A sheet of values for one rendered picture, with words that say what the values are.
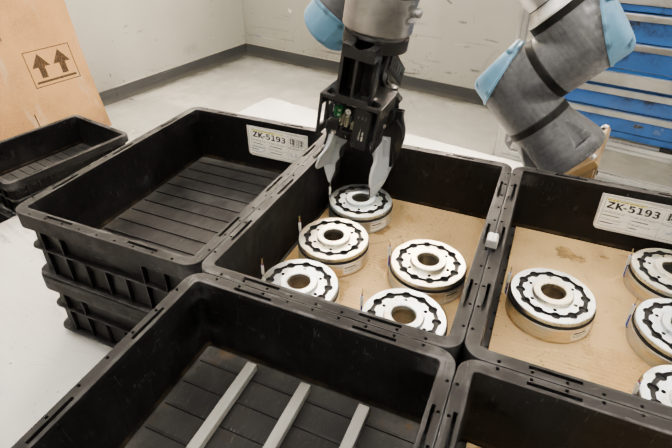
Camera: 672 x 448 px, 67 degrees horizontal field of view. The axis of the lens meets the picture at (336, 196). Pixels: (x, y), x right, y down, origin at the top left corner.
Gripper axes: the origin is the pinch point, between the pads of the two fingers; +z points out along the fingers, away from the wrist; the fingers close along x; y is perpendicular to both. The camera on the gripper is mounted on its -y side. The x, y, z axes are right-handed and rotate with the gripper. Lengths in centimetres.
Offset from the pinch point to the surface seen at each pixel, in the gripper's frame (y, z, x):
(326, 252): 3.7, 10.8, -0.9
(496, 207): -6.1, 0.8, 18.4
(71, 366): 24.1, 31.5, -29.8
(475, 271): 8.1, 0.9, 18.2
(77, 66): -154, 94, -223
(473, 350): 19.5, 0.6, 20.0
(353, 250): 1.9, 10.2, 2.4
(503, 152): -192, 82, 21
